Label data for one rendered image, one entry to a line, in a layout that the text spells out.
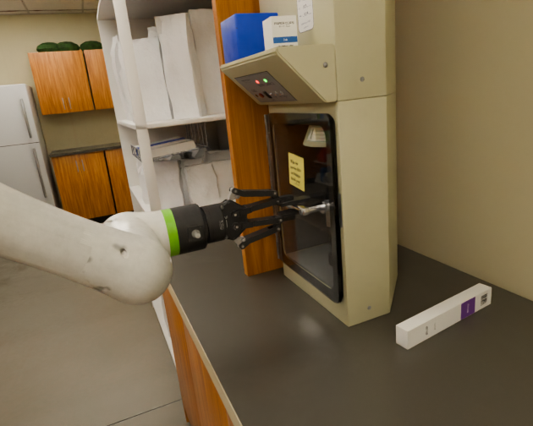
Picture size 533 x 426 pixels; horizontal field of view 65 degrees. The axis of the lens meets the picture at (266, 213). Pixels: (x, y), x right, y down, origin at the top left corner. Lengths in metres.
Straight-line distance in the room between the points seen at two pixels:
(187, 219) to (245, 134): 0.40
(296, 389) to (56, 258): 0.45
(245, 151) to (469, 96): 0.57
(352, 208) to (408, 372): 0.32
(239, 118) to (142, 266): 0.58
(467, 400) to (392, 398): 0.11
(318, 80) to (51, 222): 0.49
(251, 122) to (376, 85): 0.39
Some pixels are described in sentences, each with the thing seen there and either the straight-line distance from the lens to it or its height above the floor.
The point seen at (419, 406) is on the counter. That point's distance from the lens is 0.76.
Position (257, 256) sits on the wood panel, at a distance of 1.19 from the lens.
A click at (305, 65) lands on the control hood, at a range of 0.77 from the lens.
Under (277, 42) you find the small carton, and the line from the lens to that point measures 0.83.
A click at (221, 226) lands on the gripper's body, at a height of 1.20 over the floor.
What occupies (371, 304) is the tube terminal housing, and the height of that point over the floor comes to 0.98.
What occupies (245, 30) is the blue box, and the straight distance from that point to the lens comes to 0.95.
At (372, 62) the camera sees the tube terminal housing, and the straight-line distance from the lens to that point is 0.84.
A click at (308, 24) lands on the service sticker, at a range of 0.88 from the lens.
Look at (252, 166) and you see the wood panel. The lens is 1.13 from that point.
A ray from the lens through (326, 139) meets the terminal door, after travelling 0.81.
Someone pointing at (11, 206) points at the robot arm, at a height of 1.33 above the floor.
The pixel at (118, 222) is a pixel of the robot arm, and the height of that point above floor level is 1.25.
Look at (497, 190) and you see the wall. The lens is 1.13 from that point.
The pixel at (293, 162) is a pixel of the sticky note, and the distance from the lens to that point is 0.95.
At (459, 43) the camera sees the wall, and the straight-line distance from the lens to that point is 1.17.
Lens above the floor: 1.44
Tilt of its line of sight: 16 degrees down
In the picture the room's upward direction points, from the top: 6 degrees counter-clockwise
